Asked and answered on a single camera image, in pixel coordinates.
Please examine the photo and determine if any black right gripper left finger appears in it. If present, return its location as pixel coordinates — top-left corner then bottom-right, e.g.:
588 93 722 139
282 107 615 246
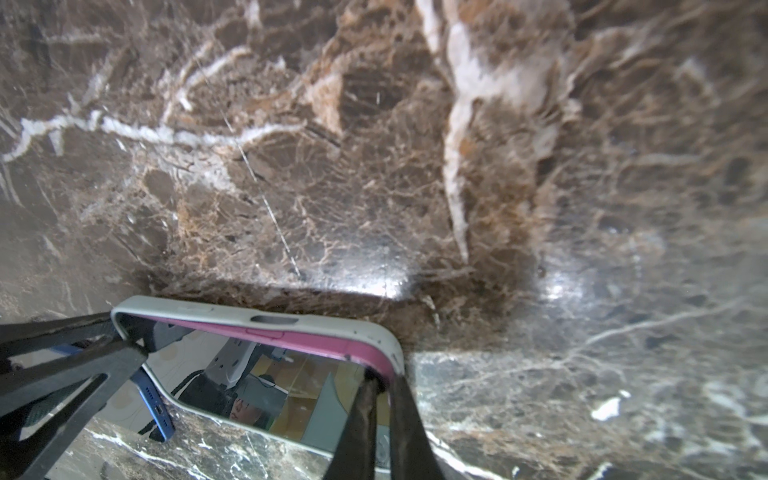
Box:
1 312 148 479

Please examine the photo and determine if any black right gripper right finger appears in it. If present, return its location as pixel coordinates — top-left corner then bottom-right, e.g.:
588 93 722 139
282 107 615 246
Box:
322 370 446 480

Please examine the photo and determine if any pink phone black screen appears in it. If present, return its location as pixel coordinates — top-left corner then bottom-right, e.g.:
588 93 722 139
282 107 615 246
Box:
114 313 395 470

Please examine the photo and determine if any light blue case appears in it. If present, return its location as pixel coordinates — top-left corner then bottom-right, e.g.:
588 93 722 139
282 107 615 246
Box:
111 296 404 453

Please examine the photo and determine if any blue phone black screen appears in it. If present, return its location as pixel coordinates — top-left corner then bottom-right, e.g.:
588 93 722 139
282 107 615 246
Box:
131 367 175 443

